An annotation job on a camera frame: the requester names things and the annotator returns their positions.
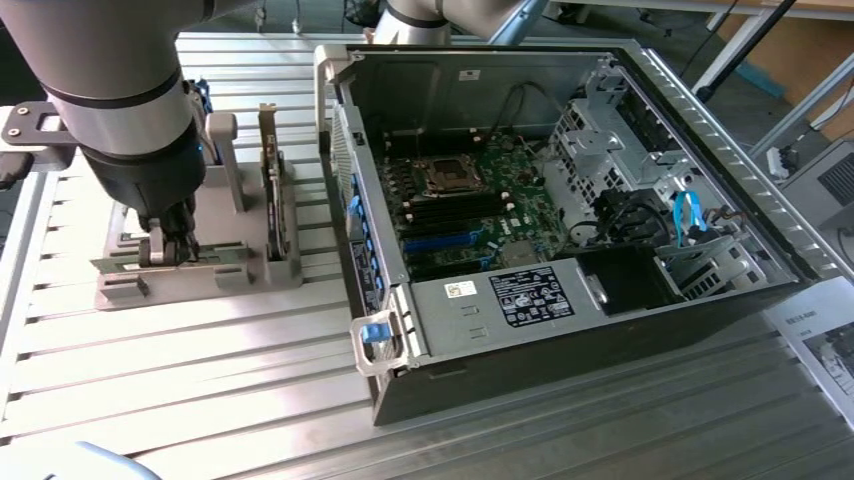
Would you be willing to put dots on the black expansion slot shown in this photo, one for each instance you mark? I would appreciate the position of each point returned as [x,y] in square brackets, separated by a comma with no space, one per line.
[454,266]

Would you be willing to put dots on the CPU socket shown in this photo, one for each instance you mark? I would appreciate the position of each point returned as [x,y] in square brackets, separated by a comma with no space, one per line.
[446,175]

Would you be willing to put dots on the grey power supply with label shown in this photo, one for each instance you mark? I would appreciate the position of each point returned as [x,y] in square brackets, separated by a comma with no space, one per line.
[481,320]

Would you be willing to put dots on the grey parts rack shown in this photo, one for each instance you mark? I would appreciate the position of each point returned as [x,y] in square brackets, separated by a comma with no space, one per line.
[220,200]

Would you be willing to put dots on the green motherboard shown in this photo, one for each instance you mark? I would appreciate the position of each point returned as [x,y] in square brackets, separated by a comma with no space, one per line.
[501,210]

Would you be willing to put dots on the blue case latch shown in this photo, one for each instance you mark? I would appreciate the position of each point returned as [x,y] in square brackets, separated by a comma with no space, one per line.
[374,334]

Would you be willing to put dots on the white printed paper sheet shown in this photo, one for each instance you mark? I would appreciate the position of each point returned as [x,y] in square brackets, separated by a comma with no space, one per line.
[814,340]

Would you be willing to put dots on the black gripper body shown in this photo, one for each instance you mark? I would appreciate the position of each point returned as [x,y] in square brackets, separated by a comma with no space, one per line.
[143,175]

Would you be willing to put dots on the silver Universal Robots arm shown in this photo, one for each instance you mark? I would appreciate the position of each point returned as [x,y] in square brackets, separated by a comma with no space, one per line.
[107,65]

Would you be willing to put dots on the white power strip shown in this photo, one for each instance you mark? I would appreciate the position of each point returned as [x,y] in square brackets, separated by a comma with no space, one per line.
[782,161]

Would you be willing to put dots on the grey computer tower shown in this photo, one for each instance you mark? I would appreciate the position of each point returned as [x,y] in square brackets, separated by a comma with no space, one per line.
[824,185]

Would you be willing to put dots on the black tripod stand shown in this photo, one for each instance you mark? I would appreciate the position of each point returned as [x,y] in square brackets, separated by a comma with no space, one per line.
[748,50]

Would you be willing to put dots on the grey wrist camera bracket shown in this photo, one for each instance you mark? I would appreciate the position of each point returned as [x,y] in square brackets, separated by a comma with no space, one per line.
[40,132]

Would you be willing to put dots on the green RAM stick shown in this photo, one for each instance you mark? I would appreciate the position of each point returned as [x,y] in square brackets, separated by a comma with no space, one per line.
[220,254]

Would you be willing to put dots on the black RAM slot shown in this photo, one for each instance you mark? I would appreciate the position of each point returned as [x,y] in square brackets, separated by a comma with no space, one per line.
[461,210]
[454,197]
[463,217]
[457,204]

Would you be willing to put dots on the light blue curved object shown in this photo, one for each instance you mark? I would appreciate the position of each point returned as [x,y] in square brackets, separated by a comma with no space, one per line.
[100,462]

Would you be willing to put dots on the graphics card with metal bracket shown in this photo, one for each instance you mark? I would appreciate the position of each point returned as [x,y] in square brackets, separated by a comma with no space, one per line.
[275,200]

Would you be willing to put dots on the black open PC case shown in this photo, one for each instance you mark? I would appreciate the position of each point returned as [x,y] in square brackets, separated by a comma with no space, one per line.
[601,350]

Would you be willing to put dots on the silver metal disk bay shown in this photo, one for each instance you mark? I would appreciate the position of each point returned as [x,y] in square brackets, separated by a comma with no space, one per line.
[601,145]

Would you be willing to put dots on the blue expansion slot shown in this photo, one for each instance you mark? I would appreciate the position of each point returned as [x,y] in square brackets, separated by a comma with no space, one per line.
[443,242]

